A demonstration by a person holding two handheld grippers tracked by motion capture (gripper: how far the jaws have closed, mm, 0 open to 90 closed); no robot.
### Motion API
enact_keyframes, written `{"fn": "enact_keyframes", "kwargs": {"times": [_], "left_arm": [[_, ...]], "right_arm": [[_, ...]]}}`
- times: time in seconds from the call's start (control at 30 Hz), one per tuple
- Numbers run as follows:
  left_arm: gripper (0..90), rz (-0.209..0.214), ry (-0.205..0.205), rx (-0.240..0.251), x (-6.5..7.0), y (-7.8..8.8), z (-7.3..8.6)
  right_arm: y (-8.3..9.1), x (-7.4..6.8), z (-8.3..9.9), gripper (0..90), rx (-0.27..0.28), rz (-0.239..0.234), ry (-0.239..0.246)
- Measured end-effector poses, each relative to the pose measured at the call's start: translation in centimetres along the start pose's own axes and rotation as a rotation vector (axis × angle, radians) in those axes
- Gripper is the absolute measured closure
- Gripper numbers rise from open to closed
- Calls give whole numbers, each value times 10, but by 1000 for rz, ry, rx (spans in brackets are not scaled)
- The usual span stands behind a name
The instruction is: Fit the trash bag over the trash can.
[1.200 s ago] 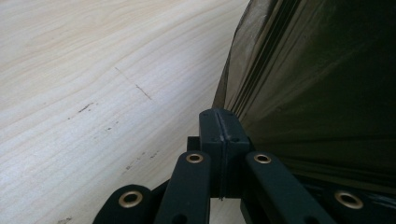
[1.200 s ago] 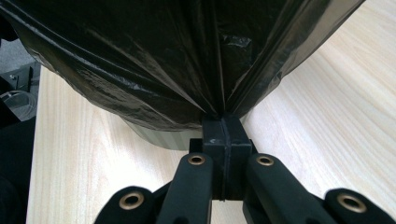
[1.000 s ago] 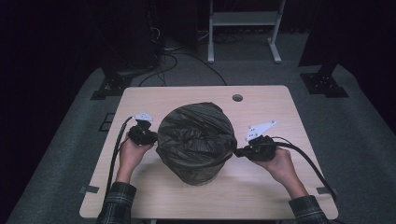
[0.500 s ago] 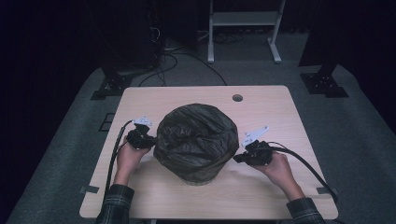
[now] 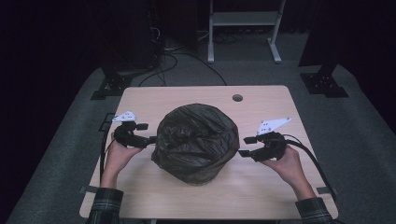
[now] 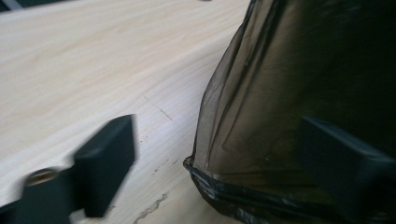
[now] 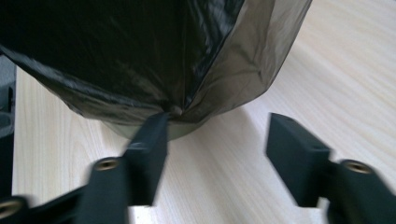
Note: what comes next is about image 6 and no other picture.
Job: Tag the black plastic garbage bag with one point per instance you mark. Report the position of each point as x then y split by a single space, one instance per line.
280 77

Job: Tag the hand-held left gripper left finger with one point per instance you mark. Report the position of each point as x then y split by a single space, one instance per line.
106 168

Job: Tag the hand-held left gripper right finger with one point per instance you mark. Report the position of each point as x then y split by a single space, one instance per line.
361 180

